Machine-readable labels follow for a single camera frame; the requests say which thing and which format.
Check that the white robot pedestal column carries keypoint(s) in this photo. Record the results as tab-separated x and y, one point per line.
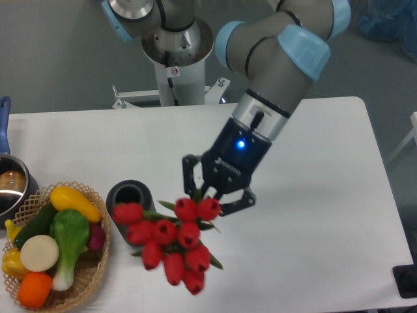
179	62

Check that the dark grey ribbed vase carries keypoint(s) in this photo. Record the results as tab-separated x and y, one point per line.
129	191

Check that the woven wicker basket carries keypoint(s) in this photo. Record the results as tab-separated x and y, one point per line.
89	269

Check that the dark green cucumber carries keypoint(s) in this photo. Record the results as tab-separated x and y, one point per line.
38	225

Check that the red tulip bouquet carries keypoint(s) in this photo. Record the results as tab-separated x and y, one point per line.
173	241

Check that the yellow bell pepper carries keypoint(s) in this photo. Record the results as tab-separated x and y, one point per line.
13	266

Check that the cream round onion slice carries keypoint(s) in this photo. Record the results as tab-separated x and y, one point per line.
39	253

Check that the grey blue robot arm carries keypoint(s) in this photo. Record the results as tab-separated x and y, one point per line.
281	56

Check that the orange fruit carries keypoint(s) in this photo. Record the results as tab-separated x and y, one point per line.
34	290

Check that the blue handled saucepan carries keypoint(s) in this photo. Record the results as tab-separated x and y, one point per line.
17	184

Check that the green bok choy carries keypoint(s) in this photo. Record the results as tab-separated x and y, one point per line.
70	230

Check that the blue plastic bag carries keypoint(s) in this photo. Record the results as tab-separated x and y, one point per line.
388	21

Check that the black device at table edge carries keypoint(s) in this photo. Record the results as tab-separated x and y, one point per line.
405	279

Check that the yellow squash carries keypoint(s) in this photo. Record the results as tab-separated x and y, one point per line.
65	197

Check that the yellow banana tip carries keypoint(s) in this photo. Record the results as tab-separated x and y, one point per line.
12	229

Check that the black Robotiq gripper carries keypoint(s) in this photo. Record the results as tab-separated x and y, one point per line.
228	165

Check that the white furniture frame right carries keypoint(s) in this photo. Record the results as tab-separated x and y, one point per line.
405	146

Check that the purple red radish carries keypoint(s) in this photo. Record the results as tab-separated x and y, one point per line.
97	237

